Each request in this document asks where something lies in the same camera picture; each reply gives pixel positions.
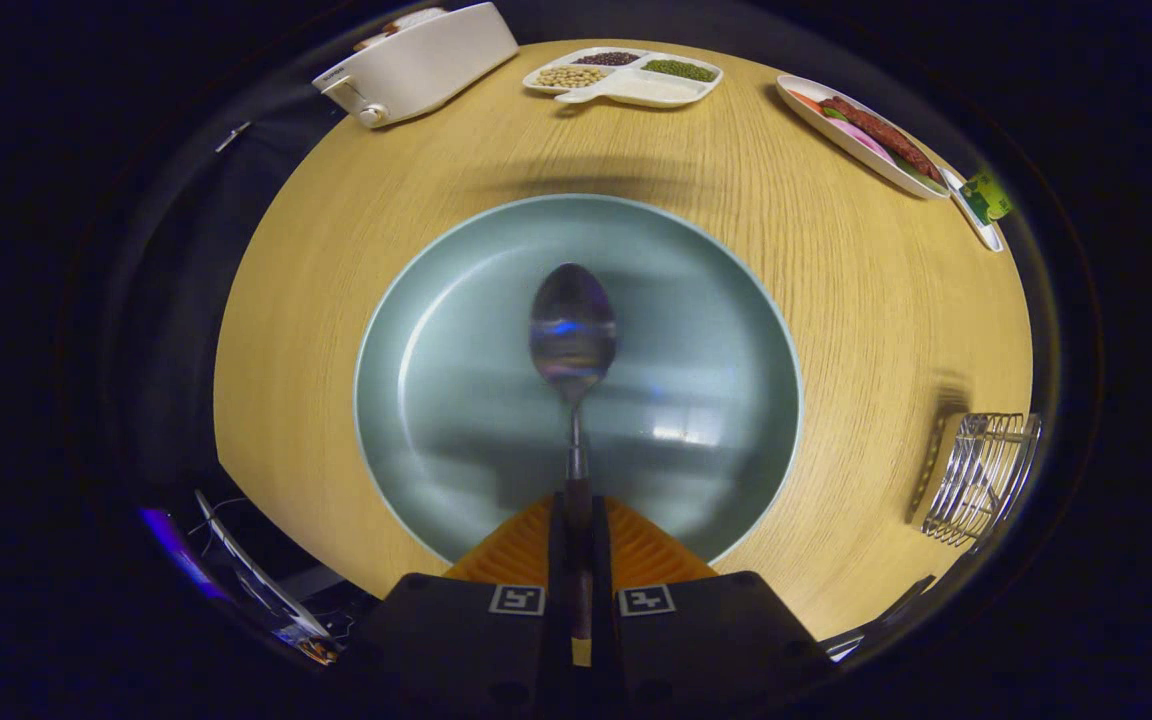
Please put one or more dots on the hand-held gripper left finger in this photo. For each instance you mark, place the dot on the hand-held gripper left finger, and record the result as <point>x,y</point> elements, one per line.
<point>558,560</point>

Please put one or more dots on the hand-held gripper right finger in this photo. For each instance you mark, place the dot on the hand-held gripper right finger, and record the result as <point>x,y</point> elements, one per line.
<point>600,560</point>

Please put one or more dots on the metal spoon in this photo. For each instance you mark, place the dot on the metal spoon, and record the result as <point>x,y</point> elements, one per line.
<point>573,330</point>

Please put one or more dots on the light green round plate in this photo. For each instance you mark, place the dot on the light green round plate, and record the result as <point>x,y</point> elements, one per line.
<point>696,350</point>

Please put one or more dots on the silver laptop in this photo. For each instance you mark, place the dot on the silver laptop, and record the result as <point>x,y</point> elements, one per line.
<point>256,575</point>

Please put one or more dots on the white divided bean dish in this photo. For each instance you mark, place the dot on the white divided bean dish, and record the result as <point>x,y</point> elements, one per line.
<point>656,90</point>

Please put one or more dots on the white oval food plate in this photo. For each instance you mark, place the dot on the white oval food plate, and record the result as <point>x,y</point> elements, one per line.
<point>826,126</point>

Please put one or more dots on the pink ham slice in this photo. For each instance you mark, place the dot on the pink ham slice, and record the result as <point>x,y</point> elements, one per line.
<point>862,142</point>

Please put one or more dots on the green lettuce leaf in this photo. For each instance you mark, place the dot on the green lettuce leaf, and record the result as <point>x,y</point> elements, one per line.
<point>914,176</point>

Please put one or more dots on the white square coaster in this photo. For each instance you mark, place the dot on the white square coaster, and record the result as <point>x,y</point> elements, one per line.
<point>982,236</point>

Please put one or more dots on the red tomato slice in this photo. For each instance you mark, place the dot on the red tomato slice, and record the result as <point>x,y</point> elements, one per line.
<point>805,100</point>

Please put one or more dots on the brown grilled meat strip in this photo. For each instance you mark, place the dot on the brown grilled meat strip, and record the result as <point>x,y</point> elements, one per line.
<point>881,132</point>

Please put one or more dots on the white toaster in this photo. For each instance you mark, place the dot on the white toaster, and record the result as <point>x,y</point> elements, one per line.
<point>426,65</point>

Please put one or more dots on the green label drink bottle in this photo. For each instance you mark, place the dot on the green label drink bottle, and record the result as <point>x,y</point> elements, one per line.
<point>988,195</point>

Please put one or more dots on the silver metal clip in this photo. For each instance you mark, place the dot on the silver metal clip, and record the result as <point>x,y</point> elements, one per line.
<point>233,137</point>

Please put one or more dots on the toast bread slice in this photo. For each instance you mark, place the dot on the toast bread slice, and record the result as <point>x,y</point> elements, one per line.
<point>369,42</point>
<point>416,17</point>

